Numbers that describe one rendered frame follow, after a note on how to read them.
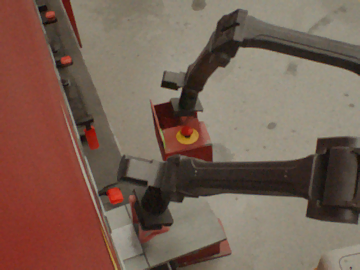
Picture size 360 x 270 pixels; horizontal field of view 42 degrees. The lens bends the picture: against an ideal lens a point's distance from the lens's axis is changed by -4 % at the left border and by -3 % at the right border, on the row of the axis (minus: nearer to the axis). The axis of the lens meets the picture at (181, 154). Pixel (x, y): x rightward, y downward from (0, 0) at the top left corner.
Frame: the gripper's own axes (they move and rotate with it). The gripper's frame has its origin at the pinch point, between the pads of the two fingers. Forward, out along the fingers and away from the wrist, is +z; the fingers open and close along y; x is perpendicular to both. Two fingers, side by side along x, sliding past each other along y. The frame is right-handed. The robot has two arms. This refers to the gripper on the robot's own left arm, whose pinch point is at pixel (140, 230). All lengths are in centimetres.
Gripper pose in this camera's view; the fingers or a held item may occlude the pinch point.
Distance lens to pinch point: 111.4
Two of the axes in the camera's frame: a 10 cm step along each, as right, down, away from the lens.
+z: -3.7, 7.1, 6.0
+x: 8.6, 0.3, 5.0
